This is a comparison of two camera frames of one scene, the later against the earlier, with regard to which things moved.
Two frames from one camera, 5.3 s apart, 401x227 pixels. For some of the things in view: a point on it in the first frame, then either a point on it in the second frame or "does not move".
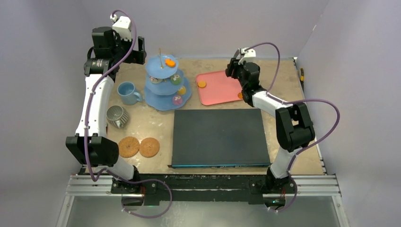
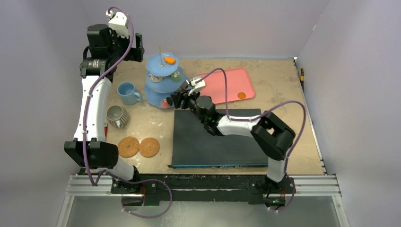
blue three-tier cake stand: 166,89 does not move
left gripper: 137,56 does not move
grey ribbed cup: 117,116 does not move
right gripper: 233,68 → 180,97
